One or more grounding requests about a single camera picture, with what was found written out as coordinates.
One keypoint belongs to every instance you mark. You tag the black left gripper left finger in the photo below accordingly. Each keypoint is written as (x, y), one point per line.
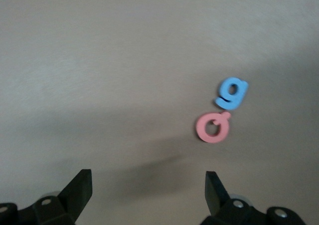
(49, 210)

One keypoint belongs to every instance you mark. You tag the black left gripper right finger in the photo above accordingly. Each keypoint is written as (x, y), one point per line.
(236, 212)

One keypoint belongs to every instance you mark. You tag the pink capital letter Q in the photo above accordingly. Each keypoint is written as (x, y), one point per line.
(200, 128)

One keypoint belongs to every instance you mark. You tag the blue lowercase letter g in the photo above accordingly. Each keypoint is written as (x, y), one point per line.
(226, 103)

